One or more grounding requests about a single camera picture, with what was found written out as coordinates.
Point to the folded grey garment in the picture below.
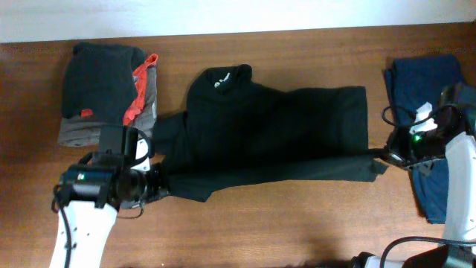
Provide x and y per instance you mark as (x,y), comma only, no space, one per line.
(81,132)

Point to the black polo shirt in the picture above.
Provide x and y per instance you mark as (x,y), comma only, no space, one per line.
(237,132)

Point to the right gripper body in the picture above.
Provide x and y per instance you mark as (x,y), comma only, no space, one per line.
(412,149)

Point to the blue garment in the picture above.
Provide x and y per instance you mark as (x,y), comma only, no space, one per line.
(410,83)

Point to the folded red garment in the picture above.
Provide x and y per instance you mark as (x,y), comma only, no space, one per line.
(140,80)

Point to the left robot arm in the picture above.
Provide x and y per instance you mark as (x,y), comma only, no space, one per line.
(91,193)

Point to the folded black garment on stack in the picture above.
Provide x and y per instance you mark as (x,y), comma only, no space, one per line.
(100,78)

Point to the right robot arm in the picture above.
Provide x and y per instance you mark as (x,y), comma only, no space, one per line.
(446,132)

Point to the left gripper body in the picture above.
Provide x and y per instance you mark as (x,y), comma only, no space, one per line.
(149,186)

